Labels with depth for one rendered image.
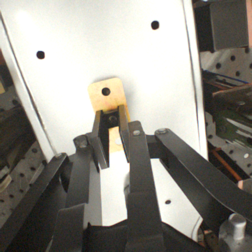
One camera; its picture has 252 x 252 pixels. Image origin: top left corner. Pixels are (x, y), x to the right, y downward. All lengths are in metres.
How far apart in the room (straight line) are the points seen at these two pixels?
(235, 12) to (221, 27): 0.03
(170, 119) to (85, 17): 0.16
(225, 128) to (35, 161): 0.56
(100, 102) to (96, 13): 0.09
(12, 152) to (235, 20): 0.32
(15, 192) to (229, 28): 0.75
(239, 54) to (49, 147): 0.55
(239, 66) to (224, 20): 0.37
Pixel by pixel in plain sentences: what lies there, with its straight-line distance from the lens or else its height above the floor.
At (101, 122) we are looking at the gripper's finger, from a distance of 0.18.
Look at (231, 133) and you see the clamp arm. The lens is 0.28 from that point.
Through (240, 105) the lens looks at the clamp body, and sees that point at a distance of 0.29.
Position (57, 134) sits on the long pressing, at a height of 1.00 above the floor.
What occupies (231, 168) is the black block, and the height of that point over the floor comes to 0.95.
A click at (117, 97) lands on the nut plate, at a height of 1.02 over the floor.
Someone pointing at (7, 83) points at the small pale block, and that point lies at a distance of 0.26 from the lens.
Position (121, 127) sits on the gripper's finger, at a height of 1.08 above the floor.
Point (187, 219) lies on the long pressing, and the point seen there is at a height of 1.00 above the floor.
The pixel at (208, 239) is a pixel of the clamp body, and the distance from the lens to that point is 0.55.
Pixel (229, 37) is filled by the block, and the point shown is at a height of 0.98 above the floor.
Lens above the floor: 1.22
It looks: 67 degrees down
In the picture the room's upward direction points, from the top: 168 degrees clockwise
